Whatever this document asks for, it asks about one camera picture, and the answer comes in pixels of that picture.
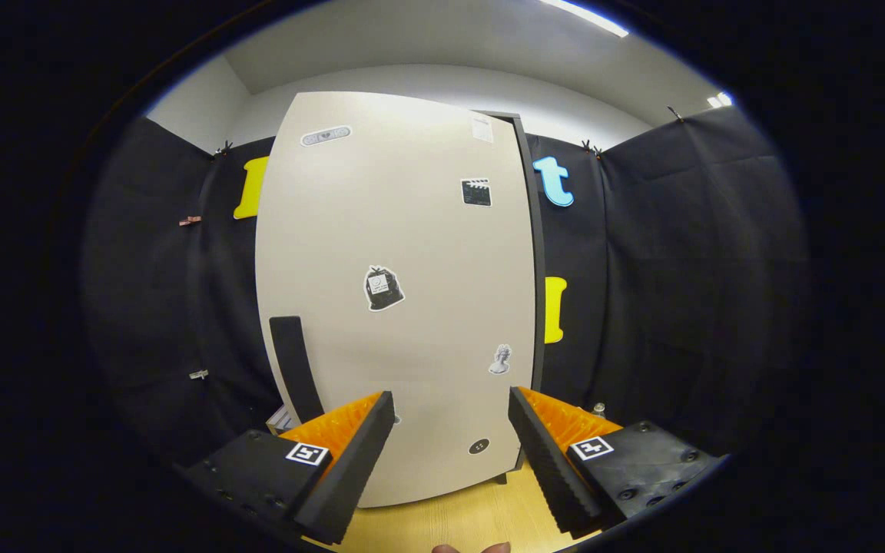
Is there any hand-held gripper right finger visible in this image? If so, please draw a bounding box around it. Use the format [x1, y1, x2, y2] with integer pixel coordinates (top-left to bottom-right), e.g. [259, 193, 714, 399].
[507, 386, 722, 538]

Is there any beige shoe cabinet door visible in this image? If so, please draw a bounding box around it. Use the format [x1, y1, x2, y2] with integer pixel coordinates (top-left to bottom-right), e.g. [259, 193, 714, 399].
[255, 91, 538, 508]

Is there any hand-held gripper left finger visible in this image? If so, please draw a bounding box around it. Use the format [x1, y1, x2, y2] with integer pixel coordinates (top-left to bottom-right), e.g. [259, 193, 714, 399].
[180, 390, 397, 546]

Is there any black backdrop cloth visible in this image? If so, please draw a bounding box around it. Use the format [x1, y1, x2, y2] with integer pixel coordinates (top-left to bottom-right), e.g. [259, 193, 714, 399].
[81, 104, 809, 469]

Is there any ceiling light strip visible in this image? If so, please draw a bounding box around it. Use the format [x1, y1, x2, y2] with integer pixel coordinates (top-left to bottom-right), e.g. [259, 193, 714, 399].
[541, 0, 630, 38]

